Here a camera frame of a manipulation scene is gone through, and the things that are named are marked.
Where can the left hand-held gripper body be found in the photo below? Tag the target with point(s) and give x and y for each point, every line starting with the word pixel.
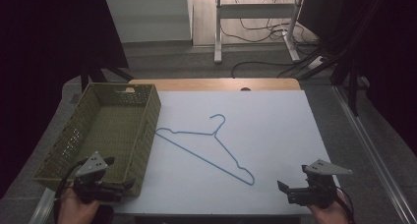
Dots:
pixel 93 166

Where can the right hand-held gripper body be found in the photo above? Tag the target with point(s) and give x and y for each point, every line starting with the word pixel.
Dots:
pixel 323 184

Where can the olive green plastic basket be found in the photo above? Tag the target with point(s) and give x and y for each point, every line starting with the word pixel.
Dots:
pixel 111 125

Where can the person's right hand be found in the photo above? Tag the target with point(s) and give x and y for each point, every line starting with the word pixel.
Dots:
pixel 332 215

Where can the person's left hand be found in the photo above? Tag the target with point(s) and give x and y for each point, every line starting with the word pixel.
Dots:
pixel 75 212

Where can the white table mat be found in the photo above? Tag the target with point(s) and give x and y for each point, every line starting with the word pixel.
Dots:
pixel 278 129

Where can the black metal stand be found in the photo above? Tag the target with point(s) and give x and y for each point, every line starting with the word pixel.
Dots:
pixel 353 93

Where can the white power strip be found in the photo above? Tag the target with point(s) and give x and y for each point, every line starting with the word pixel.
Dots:
pixel 316 62

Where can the dark curtain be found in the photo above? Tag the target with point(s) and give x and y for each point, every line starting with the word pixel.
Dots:
pixel 39 70
pixel 390 53

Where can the wooden table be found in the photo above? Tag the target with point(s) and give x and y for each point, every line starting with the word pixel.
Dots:
pixel 209 84

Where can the white panel board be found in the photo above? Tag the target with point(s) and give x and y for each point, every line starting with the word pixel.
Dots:
pixel 147 17

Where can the grey metal rail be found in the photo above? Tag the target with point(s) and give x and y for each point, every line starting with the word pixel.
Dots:
pixel 44 207
pixel 377 158

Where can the white metal desk frame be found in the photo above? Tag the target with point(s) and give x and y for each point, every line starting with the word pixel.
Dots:
pixel 218 27

